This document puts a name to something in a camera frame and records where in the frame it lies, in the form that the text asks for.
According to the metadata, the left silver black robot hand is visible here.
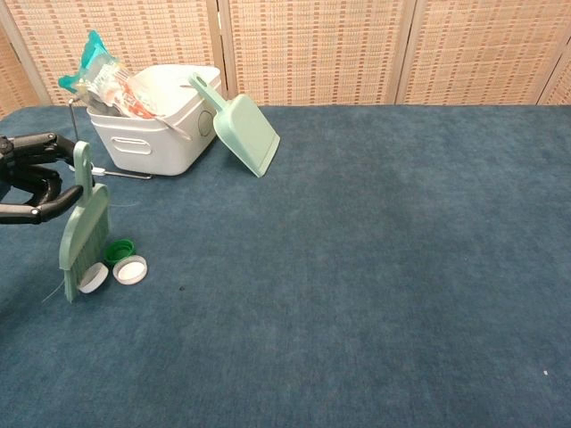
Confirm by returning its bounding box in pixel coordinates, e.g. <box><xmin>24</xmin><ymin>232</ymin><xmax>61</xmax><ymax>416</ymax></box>
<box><xmin>0</xmin><ymin>132</ymin><xmax>86</xmax><ymax>226</ymax></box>

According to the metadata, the plain white bottle cap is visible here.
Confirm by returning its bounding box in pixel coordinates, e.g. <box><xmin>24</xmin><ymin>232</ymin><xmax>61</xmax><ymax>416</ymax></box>
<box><xmin>76</xmin><ymin>262</ymin><xmax>110</xmax><ymax>294</ymax></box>

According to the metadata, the green bottle cap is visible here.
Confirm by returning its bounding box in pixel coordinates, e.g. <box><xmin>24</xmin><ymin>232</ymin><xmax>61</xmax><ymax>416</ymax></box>
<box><xmin>103</xmin><ymin>239</ymin><xmax>137</xmax><ymax>264</ymax></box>

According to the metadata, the white jar lid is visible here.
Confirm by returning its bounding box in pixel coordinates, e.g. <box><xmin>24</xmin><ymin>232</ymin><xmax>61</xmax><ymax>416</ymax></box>
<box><xmin>112</xmin><ymin>255</ymin><xmax>149</xmax><ymax>285</ymax></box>

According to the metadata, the woven bamboo screen panel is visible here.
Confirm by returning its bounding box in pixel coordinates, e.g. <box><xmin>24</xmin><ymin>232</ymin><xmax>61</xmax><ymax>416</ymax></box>
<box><xmin>537</xmin><ymin>57</ymin><xmax>571</xmax><ymax>107</ymax></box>
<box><xmin>0</xmin><ymin>26</ymin><xmax>50</xmax><ymax>119</ymax></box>
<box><xmin>396</xmin><ymin>0</ymin><xmax>571</xmax><ymax>107</ymax></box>
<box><xmin>218</xmin><ymin>0</ymin><xmax>418</xmax><ymax>107</ymax></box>
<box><xmin>0</xmin><ymin>0</ymin><xmax>224</xmax><ymax>107</ymax></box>

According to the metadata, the teal-edged clear plastic bag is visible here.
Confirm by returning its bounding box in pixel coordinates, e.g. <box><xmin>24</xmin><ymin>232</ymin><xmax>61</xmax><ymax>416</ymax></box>
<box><xmin>57</xmin><ymin>29</ymin><xmax>130</xmax><ymax>108</ymax></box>

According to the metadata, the white orange snack wrapper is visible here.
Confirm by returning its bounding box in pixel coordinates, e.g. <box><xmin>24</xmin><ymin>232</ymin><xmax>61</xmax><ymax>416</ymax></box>
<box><xmin>75</xmin><ymin>62</ymin><xmax>193</xmax><ymax>142</ymax></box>

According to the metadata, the white plastic trash bin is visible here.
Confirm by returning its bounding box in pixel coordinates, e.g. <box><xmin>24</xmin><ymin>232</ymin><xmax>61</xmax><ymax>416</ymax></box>
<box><xmin>86</xmin><ymin>64</ymin><xmax>223</xmax><ymax>177</ymax></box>

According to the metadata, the mint green dustpan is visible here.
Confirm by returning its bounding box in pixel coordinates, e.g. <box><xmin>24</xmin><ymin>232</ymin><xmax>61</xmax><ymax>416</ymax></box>
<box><xmin>186</xmin><ymin>72</ymin><xmax>281</xmax><ymax>179</ymax></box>

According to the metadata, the blue table cover cloth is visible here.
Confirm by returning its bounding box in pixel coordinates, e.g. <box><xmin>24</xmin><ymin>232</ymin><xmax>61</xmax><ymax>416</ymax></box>
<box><xmin>0</xmin><ymin>104</ymin><xmax>571</xmax><ymax>428</ymax></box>

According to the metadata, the metal wire white-footed stand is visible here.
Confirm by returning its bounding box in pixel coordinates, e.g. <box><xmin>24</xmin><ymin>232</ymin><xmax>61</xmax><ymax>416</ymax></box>
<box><xmin>68</xmin><ymin>98</ymin><xmax>153</xmax><ymax>181</ymax></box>

